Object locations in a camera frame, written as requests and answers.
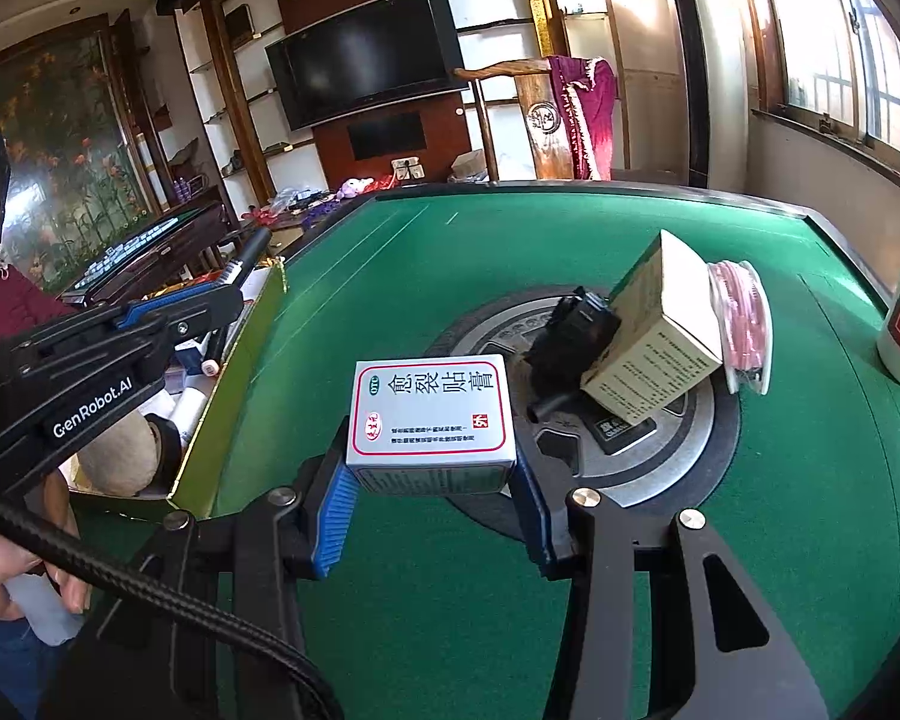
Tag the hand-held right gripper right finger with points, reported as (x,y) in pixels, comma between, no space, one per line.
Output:
(532,517)

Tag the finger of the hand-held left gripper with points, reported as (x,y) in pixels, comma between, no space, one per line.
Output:
(165,306)
(210,319)

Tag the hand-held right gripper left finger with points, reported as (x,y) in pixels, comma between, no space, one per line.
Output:
(334,525)

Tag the black marker white cap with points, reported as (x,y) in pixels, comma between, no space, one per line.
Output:
(210,366)

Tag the gold green cardboard box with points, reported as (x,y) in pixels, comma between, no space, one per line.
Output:
(232,405)

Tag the black tape roll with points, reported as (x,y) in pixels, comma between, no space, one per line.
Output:
(166,450)

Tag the small white medicine box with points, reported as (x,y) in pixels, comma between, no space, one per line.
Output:
(427,420)

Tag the person's left hand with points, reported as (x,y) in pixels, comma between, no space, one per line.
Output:
(0,577)

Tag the dark mahjong tile case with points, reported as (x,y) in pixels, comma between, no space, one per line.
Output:
(165,247)

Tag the round table control panel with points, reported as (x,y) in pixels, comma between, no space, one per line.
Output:
(645,480)

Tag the cluttered low side table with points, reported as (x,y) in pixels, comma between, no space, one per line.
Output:
(292,204)

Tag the black plastic clip device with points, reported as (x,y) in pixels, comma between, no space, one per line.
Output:
(570,337)

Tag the pink plush toy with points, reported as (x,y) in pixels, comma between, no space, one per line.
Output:
(354,187)

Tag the green cream carton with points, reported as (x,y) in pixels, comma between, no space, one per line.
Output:
(660,345)

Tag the person's blue jeans leg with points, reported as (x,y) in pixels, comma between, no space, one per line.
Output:
(0,667)

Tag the pink striped plastic pack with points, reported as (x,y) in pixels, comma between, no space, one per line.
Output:
(746,322)

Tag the small cardboard box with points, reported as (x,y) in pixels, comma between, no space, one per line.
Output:
(469,163)

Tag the black flat television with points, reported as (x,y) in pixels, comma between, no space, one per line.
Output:
(367,52)

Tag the wooden chair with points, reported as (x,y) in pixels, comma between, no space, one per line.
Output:
(544,120)

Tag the maroon fringed cloth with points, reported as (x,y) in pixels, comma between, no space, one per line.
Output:
(589,112)

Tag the window with metal grille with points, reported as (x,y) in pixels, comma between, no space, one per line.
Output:
(817,37)

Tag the floral wall painting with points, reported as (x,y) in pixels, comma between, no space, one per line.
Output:
(67,165)

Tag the wooden wall shelf unit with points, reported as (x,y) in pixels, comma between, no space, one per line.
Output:
(225,90)

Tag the black rectangular wall panel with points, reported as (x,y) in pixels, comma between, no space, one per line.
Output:
(386,136)

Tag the dark vertical door post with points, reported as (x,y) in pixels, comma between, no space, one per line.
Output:
(690,67)

